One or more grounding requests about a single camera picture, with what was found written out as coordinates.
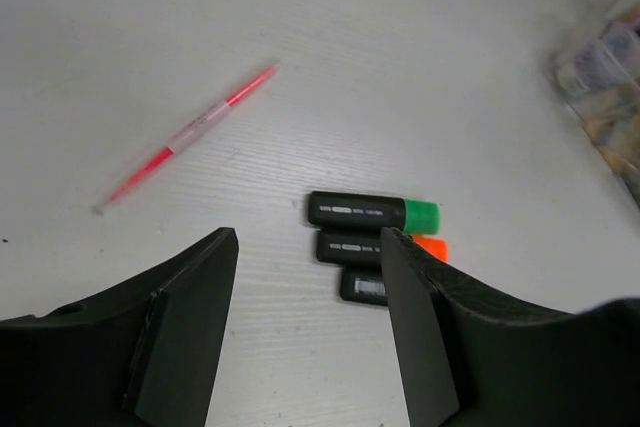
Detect compartmented organizer tray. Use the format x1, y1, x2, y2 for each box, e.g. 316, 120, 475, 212
548, 0, 639, 202

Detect clear jar purple clips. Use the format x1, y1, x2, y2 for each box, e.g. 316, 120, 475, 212
554, 39, 628, 98

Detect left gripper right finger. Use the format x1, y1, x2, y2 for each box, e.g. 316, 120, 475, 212
381, 229, 639, 426

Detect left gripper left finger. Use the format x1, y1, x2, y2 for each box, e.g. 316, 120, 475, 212
1, 228, 239, 426

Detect orange cap highlighter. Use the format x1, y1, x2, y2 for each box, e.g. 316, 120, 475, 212
315, 230, 449, 268

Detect pink double ended highlighter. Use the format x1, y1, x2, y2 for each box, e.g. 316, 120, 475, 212
92, 64, 277, 214

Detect green cap highlighter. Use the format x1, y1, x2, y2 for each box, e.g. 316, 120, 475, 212
307, 191, 440, 235

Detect purple cap highlighter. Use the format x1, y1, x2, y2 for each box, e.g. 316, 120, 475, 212
339, 268, 388, 307

